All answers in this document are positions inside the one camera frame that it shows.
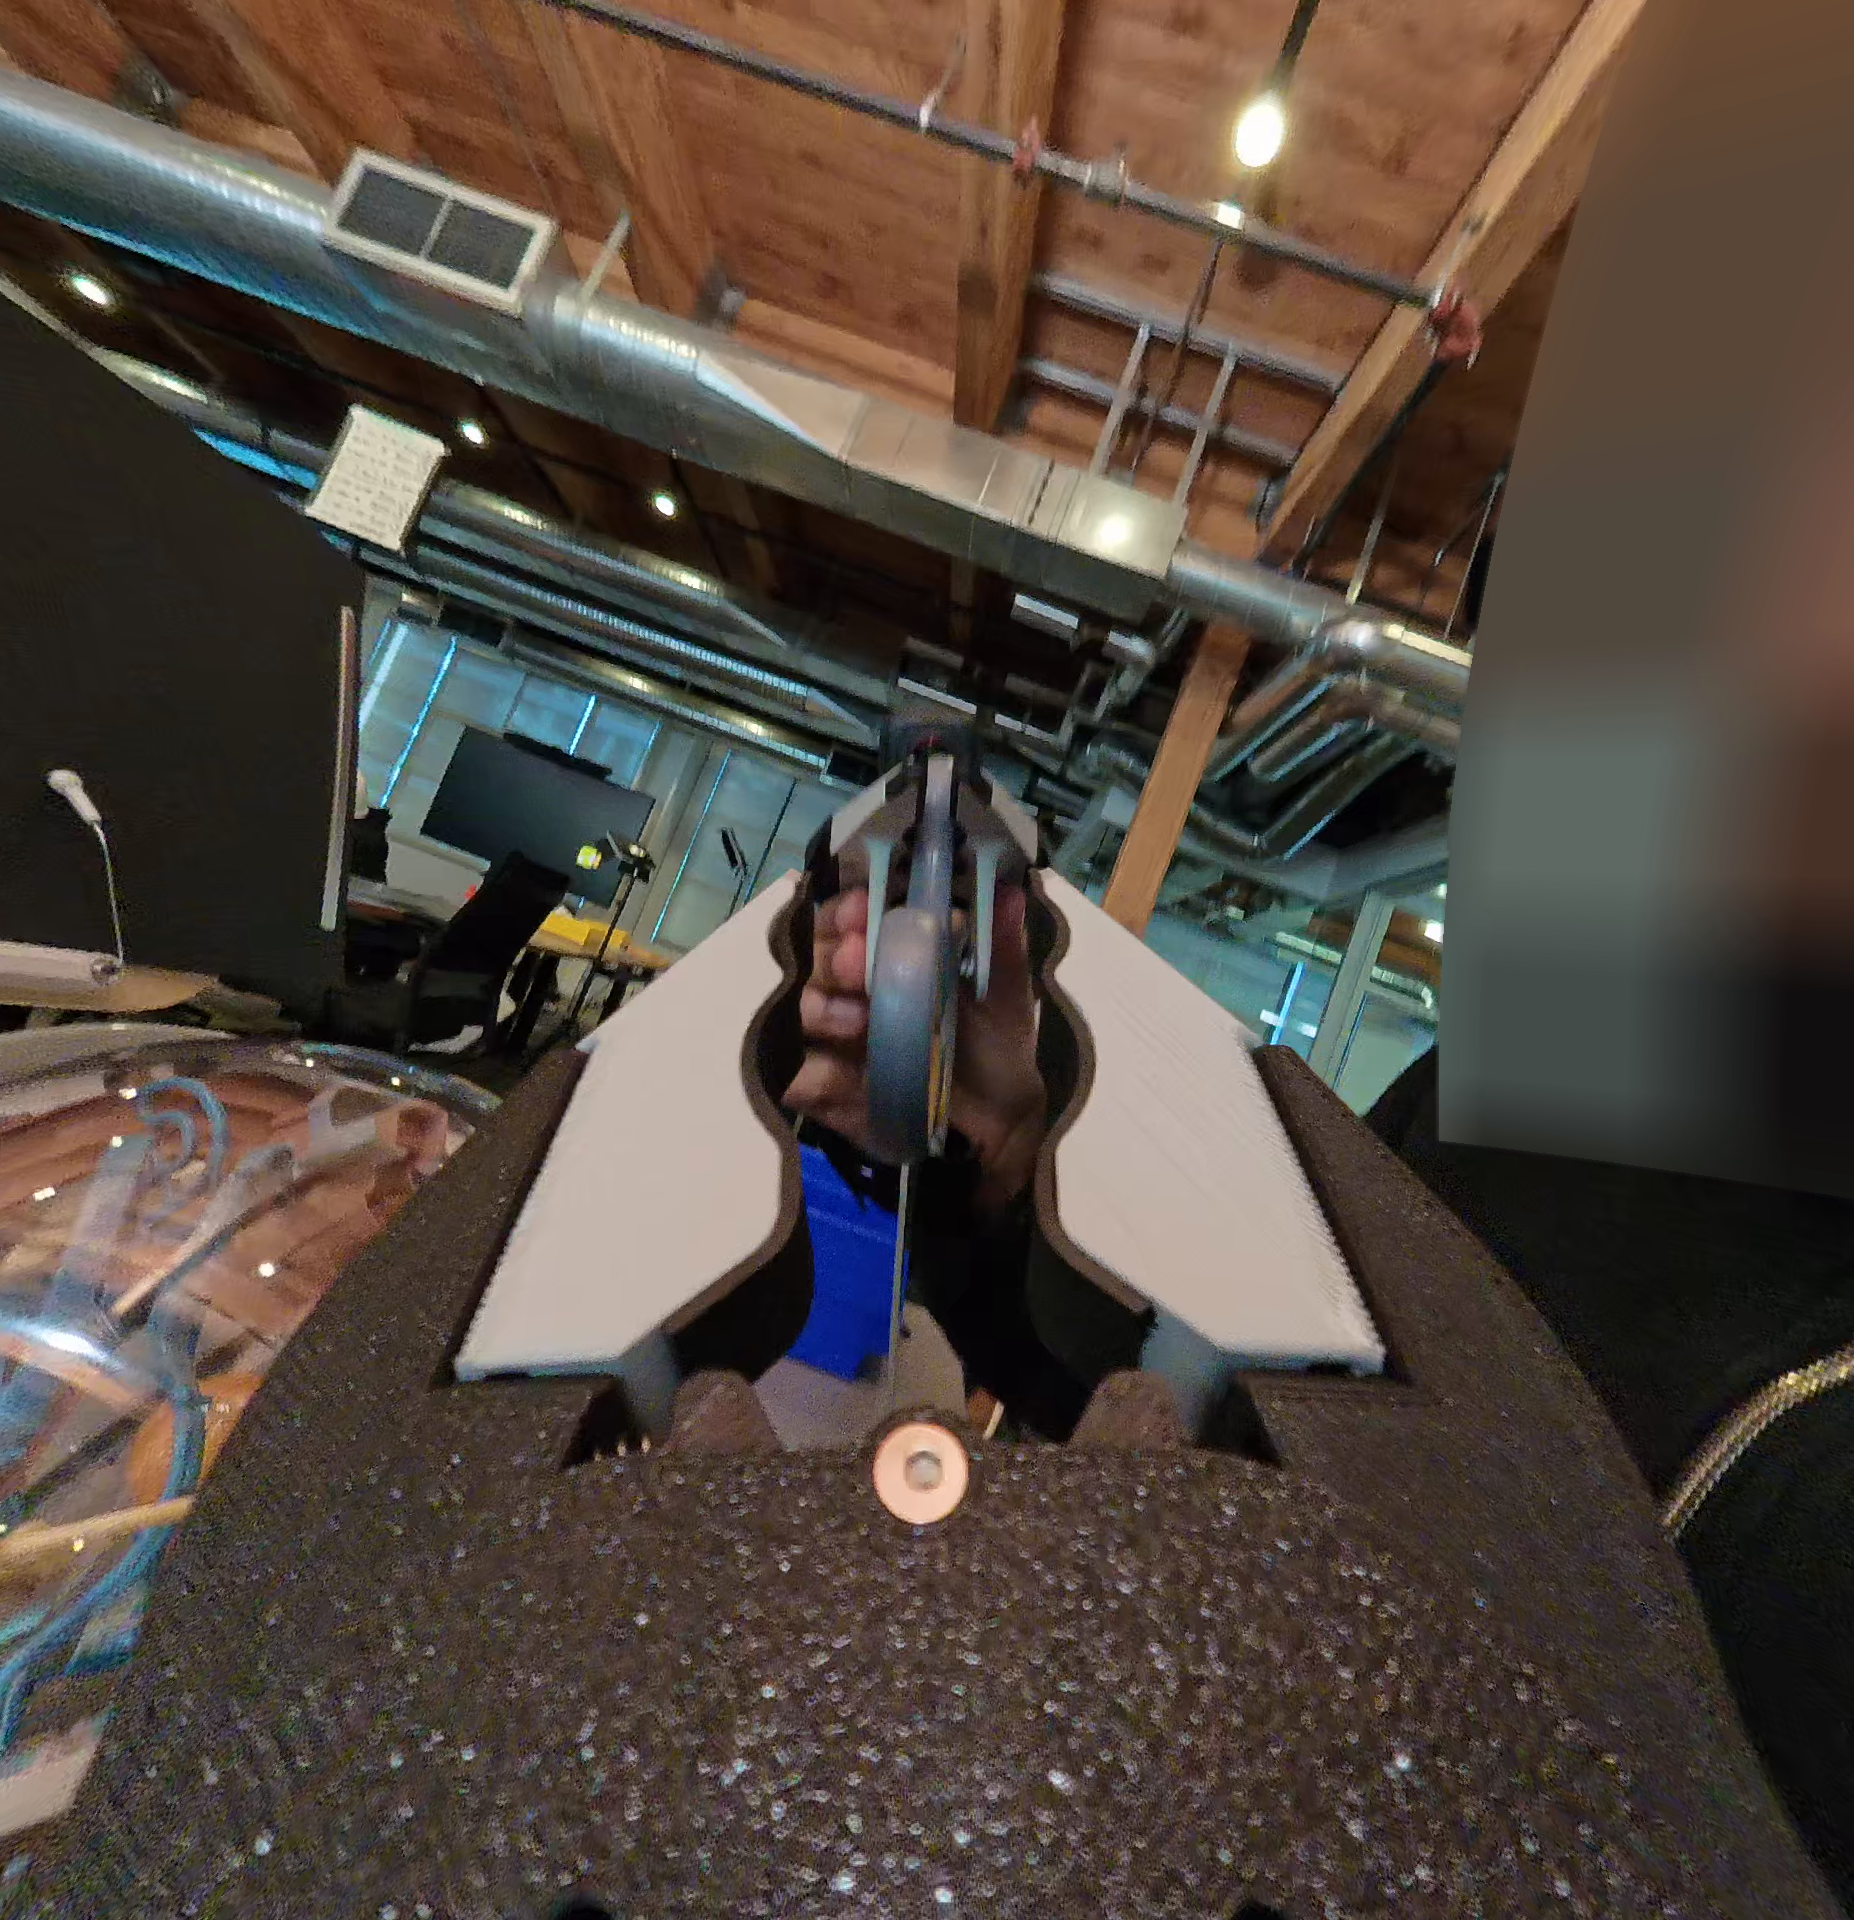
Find wooden post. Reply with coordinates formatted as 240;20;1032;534
1105;625;1253;936

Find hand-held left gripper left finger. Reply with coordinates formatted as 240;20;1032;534
454;870;819;1445

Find black ceiling pipe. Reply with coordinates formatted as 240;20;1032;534
566;0;1469;319

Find white vent grille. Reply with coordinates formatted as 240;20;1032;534
322;145;556;318

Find white ceiling panel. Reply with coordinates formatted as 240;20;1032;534
303;405;449;550

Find large black display screen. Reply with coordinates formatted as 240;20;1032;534
422;726;659;911

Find wooden office desk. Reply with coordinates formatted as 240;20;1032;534
527;916;672;976

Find white clip microphone cable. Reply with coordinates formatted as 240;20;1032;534
47;770;128;985

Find grey orange scissors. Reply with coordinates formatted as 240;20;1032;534
864;751;971;1406

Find black office chair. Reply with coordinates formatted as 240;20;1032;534
399;851;569;1059

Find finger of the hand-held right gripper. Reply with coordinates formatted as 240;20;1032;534
803;779;922;991
957;779;1049;1003

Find person's black jacket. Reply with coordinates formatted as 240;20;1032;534
1366;1054;1854;1920

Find blue plastic bin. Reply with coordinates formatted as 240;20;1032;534
789;1141;911;1376

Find clear plastic maze ball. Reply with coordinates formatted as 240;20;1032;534
0;1028;507;1824

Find person's right hand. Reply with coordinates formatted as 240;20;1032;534
781;888;1050;1210

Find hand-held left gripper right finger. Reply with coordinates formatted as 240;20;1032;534
1019;870;1394;1441

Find metal air duct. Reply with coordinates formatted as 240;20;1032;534
0;53;1470;708

